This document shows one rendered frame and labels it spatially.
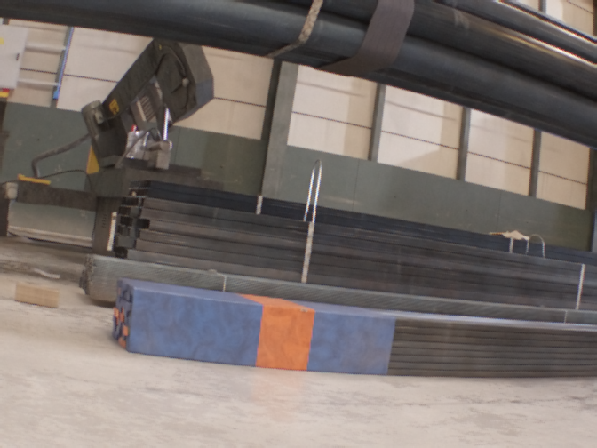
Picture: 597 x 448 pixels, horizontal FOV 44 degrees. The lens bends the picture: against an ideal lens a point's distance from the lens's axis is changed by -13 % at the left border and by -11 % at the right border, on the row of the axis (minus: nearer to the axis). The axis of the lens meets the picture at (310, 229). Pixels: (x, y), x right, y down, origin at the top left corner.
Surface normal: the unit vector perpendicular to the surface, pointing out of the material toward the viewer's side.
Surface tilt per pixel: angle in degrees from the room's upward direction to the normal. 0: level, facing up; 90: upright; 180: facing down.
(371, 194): 90
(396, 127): 90
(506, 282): 90
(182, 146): 90
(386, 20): 120
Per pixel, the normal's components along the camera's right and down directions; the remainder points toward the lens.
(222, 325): 0.39, 0.04
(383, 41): 0.27, 0.53
